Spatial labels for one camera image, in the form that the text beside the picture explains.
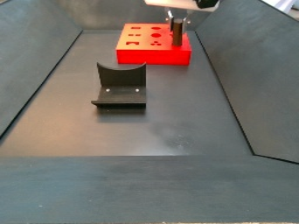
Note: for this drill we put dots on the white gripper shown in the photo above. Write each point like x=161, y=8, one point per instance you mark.
x=190, y=5

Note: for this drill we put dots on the red foam shape board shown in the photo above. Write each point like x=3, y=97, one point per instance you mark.
x=146, y=43

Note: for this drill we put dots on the black curved holder bracket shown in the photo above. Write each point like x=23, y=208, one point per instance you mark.
x=122, y=86

